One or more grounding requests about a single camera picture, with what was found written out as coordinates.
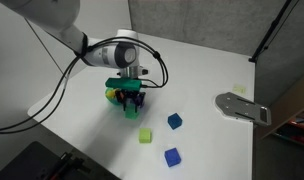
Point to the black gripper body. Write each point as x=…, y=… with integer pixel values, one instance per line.
x=130, y=95

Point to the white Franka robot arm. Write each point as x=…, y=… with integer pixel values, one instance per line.
x=52, y=13

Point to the yellow toy figure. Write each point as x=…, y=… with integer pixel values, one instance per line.
x=110, y=94

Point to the light green toy block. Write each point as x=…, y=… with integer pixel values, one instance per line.
x=145, y=135

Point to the dark blue toy block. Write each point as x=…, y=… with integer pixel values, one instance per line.
x=175, y=121

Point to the bright blue toy block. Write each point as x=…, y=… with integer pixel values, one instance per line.
x=172, y=157

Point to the green plastic bowl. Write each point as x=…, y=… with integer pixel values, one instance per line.
x=114, y=101

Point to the green cube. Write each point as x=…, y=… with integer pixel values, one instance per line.
x=122, y=83

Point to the grey metal mounting plate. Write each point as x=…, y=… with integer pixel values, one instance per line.
x=238, y=106

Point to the pale yellow sticky note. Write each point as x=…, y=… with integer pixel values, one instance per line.
x=239, y=89

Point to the black stand platform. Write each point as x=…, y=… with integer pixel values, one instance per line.
x=22, y=163

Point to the cardboard storage box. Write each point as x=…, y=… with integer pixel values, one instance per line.
x=288, y=100

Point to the black stand pole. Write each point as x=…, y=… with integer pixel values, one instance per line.
x=272, y=26

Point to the cardboard box with items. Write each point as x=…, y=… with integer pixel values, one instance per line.
x=300, y=128

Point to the black clamp bracket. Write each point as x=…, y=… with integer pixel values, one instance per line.
x=67, y=165

